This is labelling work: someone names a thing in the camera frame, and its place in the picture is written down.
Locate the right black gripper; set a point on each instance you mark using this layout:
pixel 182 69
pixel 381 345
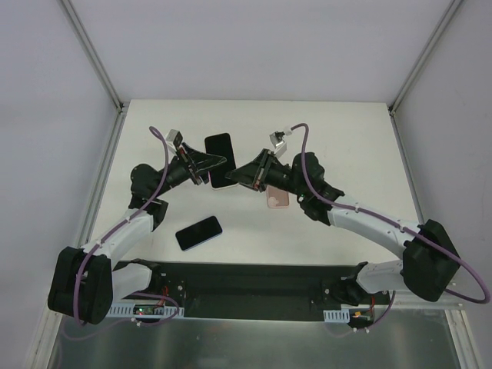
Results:
pixel 260 171

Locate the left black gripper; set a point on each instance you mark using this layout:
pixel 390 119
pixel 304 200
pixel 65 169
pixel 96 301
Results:
pixel 191 164

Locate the pink phone case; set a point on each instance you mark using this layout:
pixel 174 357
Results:
pixel 277 198

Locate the blue smartphone black screen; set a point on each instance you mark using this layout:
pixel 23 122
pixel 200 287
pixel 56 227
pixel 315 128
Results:
pixel 198 233

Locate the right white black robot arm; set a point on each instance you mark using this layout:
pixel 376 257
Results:
pixel 422 251

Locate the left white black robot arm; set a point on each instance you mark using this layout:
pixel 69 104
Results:
pixel 87 280

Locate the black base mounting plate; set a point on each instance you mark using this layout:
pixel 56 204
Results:
pixel 252 291

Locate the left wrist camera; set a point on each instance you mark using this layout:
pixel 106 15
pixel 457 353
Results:
pixel 174 138

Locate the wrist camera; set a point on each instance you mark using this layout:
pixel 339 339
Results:
pixel 174 138
pixel 278 141

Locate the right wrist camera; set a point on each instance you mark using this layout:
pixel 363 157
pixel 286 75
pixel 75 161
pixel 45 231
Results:
pixel 278 141

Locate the right white cable duct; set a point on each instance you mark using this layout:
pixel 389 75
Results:
pixel 340 316

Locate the white cable duct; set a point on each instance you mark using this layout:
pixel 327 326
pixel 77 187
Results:
pixel 150 311
pixel 340 316

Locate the left white cable duct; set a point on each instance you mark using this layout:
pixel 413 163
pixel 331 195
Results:
pixel 150 311

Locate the left aluminium frame post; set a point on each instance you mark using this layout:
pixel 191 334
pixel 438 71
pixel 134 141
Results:
pixel 91 53

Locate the aluminium frame post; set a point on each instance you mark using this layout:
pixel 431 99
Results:
pixel 91 53
pixel 424 57

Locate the right aluminium frame post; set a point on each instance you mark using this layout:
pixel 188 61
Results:
pixel 424 57

